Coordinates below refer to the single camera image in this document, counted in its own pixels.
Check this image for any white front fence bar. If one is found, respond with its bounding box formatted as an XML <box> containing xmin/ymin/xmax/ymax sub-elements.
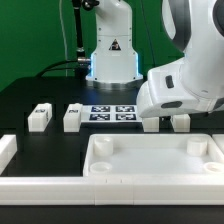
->
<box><xmin>0</xmin><ymin>175</ymin><xmax>224</xmax><ymax>205</ymax></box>

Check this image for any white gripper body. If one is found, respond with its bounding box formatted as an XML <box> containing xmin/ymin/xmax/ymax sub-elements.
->
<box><xmin>136</xmin><ymin>58</ymin><xmax>224</xmax><ymax>118</ymax></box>

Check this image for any black cable bundle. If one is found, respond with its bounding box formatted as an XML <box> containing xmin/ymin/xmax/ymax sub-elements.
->
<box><xmin>35</xmin><ymin>59</ymin><xmax>92</xmax><ymax>78</ymax></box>

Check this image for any white left fence block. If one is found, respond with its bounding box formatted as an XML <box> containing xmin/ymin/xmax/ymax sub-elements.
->
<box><xmin>0</xmin><ymin>135</ymin><xmax>17</xmax><ymax>175</ymax></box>

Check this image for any white desk top tray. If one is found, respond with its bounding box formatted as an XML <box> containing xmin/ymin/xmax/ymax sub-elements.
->
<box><xmin>83</xmin><ymin>134</ymin><xmax>224</xmax><ymax>176</ymax></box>

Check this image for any fiducial marker plate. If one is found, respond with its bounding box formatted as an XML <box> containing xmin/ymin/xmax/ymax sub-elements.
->
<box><xmin>81</xmin><ymin>105</ymin><xmax>141</xmax><ymax>123</ymax></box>

